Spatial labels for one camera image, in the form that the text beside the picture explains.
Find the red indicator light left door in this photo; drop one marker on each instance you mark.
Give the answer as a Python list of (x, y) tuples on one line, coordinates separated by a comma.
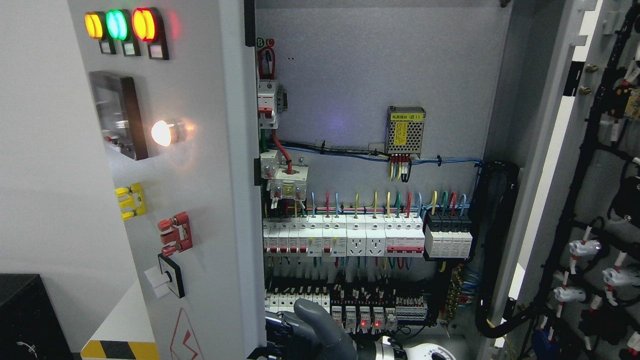
[(144, 24)]

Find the white socket breaker row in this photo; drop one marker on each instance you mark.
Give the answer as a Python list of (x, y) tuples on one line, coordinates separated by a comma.
[(394, 235)]

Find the black box on floor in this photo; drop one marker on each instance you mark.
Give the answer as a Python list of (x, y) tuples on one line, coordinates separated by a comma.
[(29, 327)]

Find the white current transformers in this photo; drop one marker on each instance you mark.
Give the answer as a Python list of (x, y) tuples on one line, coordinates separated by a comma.
[(280, 184)]

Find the red terminal post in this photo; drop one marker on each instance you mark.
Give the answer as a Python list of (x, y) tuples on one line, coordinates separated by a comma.
[(175, 234)]

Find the black surge protector modules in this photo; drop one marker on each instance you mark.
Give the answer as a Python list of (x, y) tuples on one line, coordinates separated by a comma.
[(447, 236)]

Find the yellow terminal post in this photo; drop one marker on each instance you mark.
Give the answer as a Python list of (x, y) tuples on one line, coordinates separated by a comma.
[(132, 202)]

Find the red white main breaker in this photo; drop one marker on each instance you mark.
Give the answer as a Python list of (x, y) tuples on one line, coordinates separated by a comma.
[(272, 100)]

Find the metal mesh power supply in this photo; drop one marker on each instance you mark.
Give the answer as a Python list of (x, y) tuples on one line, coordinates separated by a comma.
[(405, 129)]

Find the red electric warning sticker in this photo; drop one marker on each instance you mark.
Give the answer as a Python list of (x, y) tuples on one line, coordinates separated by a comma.
[(184, 344)]

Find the relay terminal row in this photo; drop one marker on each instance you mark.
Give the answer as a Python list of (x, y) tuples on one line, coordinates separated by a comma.
[(383, 306)]

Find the white rotary selector switch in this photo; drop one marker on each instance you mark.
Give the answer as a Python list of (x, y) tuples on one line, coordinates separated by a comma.
[(166, 277)]

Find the green indicator light left door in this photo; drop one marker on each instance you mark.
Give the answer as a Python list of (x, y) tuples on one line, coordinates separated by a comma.
[(118, 24)]

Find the black digital power meter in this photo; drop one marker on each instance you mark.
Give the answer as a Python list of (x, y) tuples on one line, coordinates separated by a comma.
[(116, 104)]

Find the white lower breaker row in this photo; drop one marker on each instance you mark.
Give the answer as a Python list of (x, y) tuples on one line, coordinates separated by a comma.
[(282, 299)]

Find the grey robot hand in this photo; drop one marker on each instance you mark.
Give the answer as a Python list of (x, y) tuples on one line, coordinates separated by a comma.
[(307, 333)]

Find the white indicator light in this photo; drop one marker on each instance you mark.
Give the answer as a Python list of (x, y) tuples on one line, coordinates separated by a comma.
[(166, 133)]

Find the grey cabinet door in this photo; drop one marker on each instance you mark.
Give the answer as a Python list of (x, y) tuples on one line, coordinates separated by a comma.
[(208, 83), (557, 54)]

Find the yellow indicator light left door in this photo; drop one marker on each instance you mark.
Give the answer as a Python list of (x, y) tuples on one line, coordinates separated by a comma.
[(95, 24)]

